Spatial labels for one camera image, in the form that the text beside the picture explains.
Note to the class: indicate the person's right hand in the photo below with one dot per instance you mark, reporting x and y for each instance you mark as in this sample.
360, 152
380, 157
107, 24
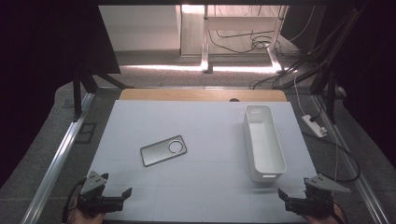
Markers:
323, 220

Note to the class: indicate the person's left hand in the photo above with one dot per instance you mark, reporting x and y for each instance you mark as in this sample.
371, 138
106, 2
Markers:
85, 219

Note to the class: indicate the white metal desk frame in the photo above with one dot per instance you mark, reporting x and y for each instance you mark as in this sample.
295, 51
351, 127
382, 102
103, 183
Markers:
243, 22

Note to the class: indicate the black metal stand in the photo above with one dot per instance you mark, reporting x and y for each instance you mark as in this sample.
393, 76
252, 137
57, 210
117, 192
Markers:
330, 93
77, 93

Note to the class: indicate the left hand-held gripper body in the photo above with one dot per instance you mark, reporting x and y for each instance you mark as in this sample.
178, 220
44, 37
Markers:
93, 202

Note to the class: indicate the wooden table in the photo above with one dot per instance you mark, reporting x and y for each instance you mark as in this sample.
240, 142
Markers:
186, 94

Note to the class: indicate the white panel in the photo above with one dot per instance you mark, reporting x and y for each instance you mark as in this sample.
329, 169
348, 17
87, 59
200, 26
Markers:
140, 28

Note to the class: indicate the white plastic bin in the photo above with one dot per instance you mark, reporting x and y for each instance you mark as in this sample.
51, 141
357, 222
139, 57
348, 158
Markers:
264, 146

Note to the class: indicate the metal floor rail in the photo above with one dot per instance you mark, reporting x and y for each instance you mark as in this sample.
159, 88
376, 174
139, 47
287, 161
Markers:
355, 174
57, 161

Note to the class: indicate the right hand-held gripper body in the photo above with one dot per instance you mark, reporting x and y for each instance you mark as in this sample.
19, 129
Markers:
314, 203

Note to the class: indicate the white power strip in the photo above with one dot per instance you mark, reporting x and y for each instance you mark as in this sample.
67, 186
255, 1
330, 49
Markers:
313, 126

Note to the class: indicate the black curtain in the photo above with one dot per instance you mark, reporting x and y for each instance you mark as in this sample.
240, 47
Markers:
376, 77
37, 62

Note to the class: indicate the dark floor hatch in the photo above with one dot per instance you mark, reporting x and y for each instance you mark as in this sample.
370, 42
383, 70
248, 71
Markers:
85, 133

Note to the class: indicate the grey phone case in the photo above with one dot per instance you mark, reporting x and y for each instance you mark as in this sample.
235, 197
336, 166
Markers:
155, 154

